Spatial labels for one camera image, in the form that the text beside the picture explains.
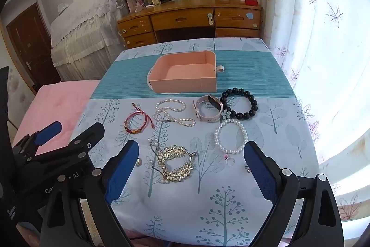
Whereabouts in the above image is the pearl wire hair pin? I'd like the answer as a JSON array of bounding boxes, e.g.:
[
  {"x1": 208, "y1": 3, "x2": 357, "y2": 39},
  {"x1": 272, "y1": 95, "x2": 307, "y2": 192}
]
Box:
[{"x1": 148, "y1": 137, "x2": 171, "y2": 185}]

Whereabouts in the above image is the red string bracelet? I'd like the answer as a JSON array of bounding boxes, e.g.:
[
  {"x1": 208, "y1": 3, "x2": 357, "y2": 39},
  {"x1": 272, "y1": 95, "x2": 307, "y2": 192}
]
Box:
[{"x1": 124, "y1": 103, "x2": 154, "y2": 134}]

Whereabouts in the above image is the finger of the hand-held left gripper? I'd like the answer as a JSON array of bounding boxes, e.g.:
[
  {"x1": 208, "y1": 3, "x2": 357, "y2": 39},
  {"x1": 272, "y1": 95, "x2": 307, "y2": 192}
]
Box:
[
  {"x1": 12, "y1": 121, "x2": 63, "y2": 155},
  {"x1": 28, "y1": 122, "x2": 105, "y2": 164}
]

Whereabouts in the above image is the black bead bracelet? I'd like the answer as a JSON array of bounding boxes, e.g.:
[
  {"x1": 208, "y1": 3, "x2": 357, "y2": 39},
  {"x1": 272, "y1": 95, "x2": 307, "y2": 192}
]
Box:
[{"x1": 220, "y1": 87, "x2": 258, "y2": 120}]

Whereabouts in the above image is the pearl necklace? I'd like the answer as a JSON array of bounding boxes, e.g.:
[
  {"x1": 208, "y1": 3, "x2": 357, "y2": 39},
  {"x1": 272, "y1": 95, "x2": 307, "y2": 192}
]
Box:
[{"x1": 153, "y1": 99, "x2": 196, "y2": 127}]

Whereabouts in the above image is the brown wooden door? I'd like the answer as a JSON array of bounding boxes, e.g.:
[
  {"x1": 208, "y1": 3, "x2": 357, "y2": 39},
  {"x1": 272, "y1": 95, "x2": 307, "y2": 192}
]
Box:
[{"x1": 6, "y1": 2, "x2": 62, "y2": 87}]

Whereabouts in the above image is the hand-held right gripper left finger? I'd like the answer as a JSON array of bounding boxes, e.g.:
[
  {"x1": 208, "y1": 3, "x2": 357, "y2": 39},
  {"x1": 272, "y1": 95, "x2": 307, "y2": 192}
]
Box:
[{"x1": 40, "y1": 140, "x2": 140, "y2": 247}]

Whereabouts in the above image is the wooden desk with drawers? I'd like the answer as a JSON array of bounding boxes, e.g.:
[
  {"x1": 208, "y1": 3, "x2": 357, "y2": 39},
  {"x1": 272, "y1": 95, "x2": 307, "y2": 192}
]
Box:
[{"x1": 117, "y1": 0, "x2": 263, "y2": 49}]

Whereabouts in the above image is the tree print tablecloth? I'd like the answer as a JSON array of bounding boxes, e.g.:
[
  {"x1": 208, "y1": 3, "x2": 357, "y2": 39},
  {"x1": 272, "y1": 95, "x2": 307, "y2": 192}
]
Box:
[{"x1": 78, "y1": 37, "x2": 320, "y2": 247}]

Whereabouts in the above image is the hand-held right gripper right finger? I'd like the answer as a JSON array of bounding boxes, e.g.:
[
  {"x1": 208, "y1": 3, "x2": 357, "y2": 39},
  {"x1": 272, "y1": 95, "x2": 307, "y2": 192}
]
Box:
[{"x1": 244, "y1": 141, "x2": 344, "y2": 247}]

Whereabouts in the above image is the white lace furniture cover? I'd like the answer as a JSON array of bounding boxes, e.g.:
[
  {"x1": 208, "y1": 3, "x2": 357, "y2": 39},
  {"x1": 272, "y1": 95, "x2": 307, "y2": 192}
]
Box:
[{"x1": 50, "y1": 0, "x2": 129, "y2": 82}]

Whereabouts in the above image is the white leaf print curtain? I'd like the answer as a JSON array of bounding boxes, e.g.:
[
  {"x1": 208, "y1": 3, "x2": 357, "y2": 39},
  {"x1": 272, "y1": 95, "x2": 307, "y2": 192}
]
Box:
[{"x1": 260, "y1": 0, "x2": 370, "y2": 236}]

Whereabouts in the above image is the white pearl bracelet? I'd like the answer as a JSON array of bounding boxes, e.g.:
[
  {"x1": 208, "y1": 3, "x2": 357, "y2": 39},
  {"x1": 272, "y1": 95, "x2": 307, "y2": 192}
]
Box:
[{"x1": 214, "y1": 120, "x2": 248, "y2": 155}]

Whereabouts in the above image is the pink smart watch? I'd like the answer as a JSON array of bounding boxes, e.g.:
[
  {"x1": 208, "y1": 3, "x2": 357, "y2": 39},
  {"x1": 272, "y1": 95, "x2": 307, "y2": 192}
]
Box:
[{"x1": 193, "y1": 94, "x2": 224, "y2": 122}]

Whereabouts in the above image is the gold rhinestone hair claw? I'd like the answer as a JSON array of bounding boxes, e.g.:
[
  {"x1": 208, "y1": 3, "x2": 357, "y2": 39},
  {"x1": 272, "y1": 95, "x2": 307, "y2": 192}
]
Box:
[{"x1": 156, "y1": 145, "x2": 197, "y2": 182}]

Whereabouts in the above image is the pink jewelry box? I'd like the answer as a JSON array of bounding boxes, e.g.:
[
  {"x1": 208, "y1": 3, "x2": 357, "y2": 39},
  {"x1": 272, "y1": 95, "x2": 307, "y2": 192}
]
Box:
[{"x1": 147, "y1": 51, "x2": 225, "y2": 94}]

